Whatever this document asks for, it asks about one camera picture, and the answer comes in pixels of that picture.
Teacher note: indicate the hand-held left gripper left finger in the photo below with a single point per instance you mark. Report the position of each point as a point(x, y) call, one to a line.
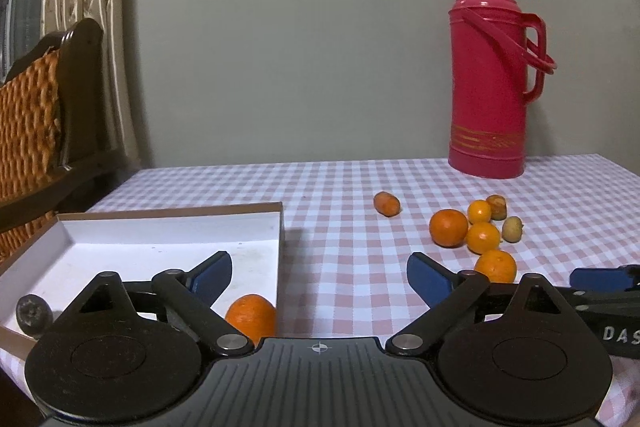
point(212, 276)

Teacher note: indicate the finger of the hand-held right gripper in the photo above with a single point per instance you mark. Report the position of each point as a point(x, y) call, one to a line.
point(600, 279)
point(610, 298)

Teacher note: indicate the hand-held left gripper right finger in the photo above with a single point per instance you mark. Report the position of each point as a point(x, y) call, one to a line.
point(425, 279)

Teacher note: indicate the large orange mandarin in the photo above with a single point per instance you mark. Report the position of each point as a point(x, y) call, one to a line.
point(448, 228)

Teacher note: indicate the medium yellow-orange citrus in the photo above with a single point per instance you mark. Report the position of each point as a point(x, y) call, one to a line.
point(483, 237)

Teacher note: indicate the white cardboard box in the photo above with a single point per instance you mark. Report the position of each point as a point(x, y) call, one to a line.
point(125, 237)

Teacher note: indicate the green-brown kiwi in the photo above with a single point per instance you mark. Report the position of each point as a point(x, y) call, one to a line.
point(512, 228)

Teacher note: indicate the small yellow-orange citrus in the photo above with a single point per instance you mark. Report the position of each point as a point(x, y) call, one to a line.
point(480, 211)

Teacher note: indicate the brown fruit piece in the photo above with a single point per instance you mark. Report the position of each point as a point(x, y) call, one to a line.
point(498, 207)

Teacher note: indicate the pink checked tablecloth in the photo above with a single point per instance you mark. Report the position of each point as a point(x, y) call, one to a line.
point(325, 207)

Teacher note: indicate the dark round fruit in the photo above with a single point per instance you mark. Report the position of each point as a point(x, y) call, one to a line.
point(32, 314)

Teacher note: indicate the red thermos flask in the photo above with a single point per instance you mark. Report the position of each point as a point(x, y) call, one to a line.
point(487, 82)

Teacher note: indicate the wooden wicker chair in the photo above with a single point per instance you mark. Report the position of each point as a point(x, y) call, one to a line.
point(30, 107)

